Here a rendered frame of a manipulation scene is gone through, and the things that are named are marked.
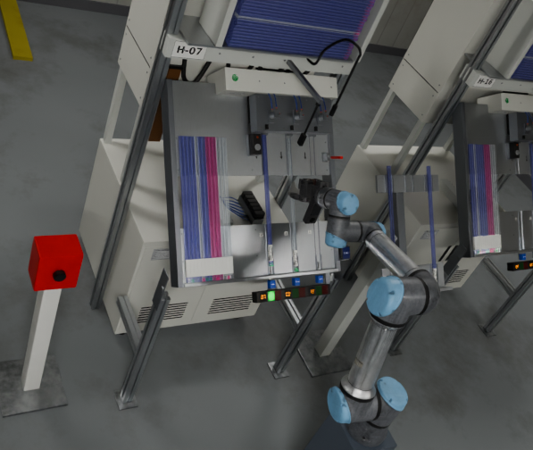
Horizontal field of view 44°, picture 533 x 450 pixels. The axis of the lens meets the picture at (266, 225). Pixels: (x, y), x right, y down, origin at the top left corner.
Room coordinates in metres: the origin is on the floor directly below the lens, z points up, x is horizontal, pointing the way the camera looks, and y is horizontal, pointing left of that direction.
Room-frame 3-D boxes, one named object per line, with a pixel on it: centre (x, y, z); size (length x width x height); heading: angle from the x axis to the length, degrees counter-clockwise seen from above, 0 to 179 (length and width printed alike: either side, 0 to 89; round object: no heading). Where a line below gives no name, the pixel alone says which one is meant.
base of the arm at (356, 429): (1.53, -0.61, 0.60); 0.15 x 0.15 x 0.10
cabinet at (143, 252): (2.30, 0.34, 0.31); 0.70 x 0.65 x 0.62; 131
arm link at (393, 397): (1.53, -0.60, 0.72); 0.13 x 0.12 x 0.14; 124
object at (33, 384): (1.48, 0.57, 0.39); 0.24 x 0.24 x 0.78; 41
